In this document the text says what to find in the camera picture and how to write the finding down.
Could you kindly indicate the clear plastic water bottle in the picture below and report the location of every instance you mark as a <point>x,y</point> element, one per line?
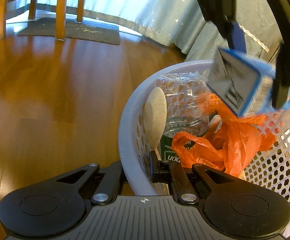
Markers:
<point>187,97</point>

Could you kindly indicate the blue milk carton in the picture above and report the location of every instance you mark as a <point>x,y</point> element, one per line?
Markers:
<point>244,83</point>

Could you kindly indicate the white brush handle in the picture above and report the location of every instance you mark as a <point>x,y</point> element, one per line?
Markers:
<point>214,123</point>

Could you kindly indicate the dark grey floor mat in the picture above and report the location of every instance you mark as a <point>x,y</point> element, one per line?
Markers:
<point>87,30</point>

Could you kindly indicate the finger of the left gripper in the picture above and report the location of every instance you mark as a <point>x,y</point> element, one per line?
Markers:
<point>281,85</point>
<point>228,31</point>

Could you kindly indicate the beige plastic spoon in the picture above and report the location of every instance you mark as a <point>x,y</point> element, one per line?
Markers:
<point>154,117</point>

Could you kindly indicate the orange foam fruit net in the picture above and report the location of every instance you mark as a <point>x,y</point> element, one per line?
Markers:
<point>216,106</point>

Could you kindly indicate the orange plastic bag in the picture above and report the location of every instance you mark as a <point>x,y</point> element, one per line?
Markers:
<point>230,149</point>

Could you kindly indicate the light blue star curtain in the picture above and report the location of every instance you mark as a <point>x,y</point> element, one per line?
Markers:
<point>160,20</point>

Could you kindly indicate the lavender plastic mesh basket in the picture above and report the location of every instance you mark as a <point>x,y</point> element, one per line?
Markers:
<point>269,169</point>

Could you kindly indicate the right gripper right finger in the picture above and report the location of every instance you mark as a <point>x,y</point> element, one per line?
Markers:
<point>172,174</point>

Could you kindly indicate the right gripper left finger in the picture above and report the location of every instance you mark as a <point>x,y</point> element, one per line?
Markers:
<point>110,185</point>

